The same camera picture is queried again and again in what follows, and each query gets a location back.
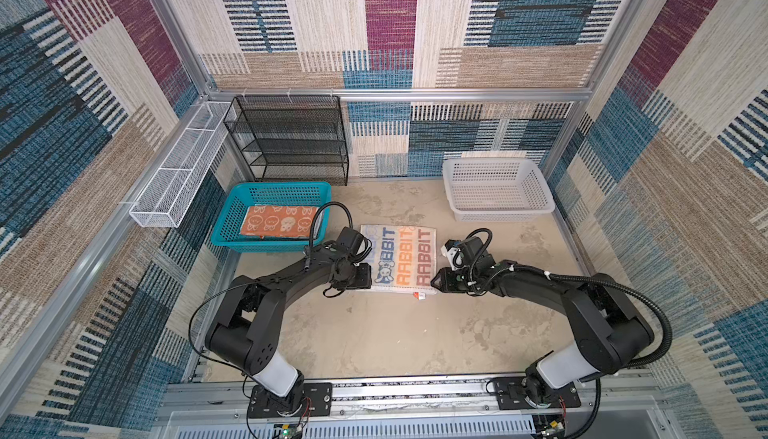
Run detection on white plastic laundry basket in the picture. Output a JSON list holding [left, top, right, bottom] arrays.
[[442, 157, 555, 223]]

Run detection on orange and cream towel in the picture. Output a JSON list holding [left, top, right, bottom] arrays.
[[239, 204, 318, 239]]

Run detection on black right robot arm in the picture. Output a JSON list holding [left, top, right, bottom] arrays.
[[430, 236, 655, 408]]

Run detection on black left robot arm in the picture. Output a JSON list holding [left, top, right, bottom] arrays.
[[204, 227, 372, 417]]

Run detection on teal plastic basket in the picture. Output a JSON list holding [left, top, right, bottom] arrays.
[[211, 182, 332, 253]]

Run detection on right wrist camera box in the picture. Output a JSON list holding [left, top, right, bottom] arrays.
[[441, 240, 464, 270]]

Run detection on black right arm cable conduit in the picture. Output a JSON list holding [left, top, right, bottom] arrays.
[[461, 227, 673, 368]]

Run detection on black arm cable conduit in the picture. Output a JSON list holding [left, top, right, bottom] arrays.
[[308, 201, 355, 254], [461, 227, 673, 368]]

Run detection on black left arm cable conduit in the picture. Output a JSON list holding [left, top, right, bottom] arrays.
[[308, 201, 355, 254]]

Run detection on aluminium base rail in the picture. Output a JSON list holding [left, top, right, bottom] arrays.
[[150, 369, 683, 438]]

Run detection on black wire shelf rack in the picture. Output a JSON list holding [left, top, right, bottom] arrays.
[[223, 95, 350, 185]]

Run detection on white wire mesh tray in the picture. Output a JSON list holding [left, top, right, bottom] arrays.
[[130, 101, 230, 228]]

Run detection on aluminium frame post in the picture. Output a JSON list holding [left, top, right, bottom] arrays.
[[540, 0, 645, 179]]

